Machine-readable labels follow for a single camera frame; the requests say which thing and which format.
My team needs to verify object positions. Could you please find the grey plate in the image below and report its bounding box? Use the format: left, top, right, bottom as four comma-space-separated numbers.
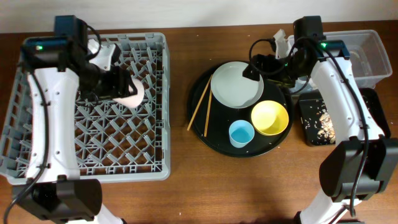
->
211, 62, 264, 109

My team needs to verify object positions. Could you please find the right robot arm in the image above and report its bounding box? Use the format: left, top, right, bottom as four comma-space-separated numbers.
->
243, 16, 397, 224

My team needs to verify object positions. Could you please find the round black tray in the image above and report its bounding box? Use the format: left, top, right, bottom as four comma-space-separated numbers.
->
187, 63, 294, 157

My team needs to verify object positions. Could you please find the pink cup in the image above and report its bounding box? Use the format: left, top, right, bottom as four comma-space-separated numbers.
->
113, 78, 145, 108

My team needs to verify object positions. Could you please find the clear plastic bin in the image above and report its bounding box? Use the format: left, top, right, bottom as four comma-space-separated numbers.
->
324, 30, 392, 88

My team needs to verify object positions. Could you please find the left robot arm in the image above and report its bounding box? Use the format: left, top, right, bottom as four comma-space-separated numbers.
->
12, 15, 144, 223

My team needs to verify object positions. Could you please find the grey dishwasher rack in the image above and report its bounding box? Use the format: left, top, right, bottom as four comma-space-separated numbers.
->
1, 32, 171, 185

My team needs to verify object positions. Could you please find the peanut shells and rice waste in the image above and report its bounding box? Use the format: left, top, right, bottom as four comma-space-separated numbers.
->
302, 107, 336, 146

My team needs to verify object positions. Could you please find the black rectangular tray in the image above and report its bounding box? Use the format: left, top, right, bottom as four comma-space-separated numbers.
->
298, 88, 391, 146

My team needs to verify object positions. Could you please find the blue cup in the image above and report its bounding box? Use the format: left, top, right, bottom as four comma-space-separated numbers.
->
228, 120, 255, 148

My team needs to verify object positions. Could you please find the yellow bowl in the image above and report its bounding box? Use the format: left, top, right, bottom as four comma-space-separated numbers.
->
251, 100, 289, 136

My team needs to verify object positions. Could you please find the wooden chopstick right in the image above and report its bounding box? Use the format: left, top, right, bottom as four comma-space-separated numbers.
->
203, 90, 213, 138

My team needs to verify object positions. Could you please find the wooden chopstick left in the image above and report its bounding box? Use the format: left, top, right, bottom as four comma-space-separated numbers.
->
187, 74, 213, 131

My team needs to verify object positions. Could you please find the wooden chopstick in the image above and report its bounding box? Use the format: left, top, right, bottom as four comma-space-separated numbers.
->
187, 74, 213, 131
203, 90, 213, 138

